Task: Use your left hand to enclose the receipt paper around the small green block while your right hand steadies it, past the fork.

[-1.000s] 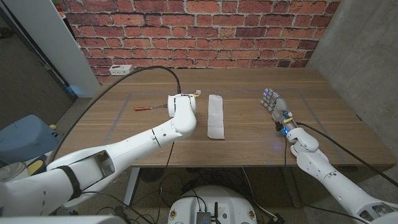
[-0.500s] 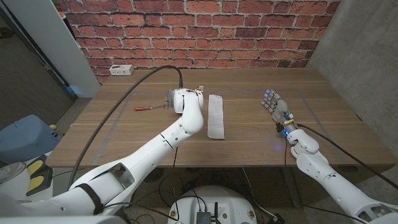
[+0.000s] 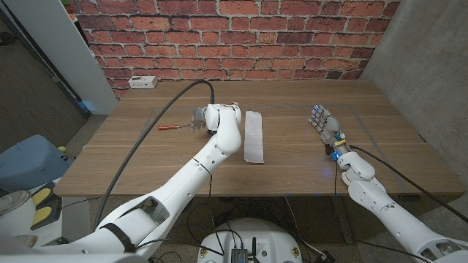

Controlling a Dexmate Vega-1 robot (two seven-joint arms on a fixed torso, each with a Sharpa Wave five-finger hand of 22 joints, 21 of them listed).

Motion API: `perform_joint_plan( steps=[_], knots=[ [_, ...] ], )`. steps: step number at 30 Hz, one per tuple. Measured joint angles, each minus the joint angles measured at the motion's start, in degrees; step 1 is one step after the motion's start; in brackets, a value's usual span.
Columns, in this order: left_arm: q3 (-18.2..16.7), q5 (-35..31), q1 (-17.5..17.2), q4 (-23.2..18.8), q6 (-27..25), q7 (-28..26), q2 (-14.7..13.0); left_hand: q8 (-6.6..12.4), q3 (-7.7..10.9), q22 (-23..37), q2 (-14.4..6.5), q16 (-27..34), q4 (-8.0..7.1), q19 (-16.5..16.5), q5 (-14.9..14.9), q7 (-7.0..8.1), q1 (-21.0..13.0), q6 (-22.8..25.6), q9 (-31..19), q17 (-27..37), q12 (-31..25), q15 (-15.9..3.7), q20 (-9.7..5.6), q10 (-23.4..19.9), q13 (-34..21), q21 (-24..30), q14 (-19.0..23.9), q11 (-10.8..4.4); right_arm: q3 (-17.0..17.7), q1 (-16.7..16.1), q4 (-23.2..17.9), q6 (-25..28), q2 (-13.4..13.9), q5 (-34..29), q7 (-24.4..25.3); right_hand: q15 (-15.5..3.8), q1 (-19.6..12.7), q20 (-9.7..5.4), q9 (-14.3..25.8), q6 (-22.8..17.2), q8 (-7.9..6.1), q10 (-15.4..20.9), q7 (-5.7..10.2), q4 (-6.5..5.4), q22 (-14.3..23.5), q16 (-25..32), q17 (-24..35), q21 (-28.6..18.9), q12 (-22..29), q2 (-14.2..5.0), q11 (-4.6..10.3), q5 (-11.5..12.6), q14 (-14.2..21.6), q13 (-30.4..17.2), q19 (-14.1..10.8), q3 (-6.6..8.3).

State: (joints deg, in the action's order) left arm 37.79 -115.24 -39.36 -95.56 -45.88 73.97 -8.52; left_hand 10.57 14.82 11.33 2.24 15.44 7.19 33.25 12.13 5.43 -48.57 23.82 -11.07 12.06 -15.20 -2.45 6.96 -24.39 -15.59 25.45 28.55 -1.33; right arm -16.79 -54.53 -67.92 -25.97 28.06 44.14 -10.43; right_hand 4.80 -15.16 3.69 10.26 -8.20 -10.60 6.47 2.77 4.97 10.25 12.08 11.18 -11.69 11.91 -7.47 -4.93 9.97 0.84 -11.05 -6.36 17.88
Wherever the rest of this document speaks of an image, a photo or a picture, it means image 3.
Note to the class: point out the white board panel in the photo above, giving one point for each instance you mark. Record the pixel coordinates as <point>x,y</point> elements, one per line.
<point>66,47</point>

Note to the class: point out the grey electronics box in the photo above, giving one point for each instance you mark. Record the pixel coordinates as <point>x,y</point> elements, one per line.
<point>239,256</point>

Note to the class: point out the black yellow foot pedal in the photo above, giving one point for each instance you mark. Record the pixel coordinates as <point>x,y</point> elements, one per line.
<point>45,204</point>

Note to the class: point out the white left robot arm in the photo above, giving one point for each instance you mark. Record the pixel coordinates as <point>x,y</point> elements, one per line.
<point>183,182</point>

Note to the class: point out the blue plastic bin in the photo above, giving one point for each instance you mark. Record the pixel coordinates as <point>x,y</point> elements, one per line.
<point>29,164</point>

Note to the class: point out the white cloth strip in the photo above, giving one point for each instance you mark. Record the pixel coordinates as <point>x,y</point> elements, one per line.
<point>253,137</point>

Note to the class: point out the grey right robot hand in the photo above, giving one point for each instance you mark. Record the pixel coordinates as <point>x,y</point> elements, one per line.
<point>331,128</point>

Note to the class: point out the printed brick backdrop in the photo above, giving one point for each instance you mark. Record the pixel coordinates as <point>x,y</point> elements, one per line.
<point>234,36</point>

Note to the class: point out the white power strip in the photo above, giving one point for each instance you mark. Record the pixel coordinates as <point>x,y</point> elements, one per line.
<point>142,82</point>

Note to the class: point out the white round appliance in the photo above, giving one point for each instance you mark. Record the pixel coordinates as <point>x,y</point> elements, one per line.
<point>12,201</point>

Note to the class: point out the small yellow green ball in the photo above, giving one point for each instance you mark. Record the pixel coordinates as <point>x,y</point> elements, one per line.
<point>62,149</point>

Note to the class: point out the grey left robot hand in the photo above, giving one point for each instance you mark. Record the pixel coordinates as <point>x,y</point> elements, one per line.
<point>199,118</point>

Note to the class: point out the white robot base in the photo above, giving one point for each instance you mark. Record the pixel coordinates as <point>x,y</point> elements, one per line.
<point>270,237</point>

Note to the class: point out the white robot chest panel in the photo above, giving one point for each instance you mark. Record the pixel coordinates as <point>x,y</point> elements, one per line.
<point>73,258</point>

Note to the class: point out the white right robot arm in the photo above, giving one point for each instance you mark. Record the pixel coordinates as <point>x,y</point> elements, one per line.
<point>395,215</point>

